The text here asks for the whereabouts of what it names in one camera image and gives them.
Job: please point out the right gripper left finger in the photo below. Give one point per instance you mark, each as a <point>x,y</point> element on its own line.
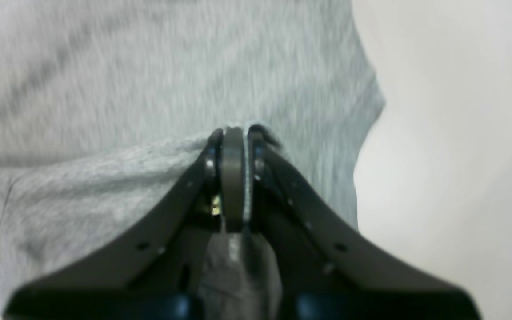
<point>150,272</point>

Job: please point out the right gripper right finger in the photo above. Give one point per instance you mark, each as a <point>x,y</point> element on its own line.
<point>327,270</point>

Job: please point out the grey T-shirt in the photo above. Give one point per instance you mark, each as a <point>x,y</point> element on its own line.
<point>104,103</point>

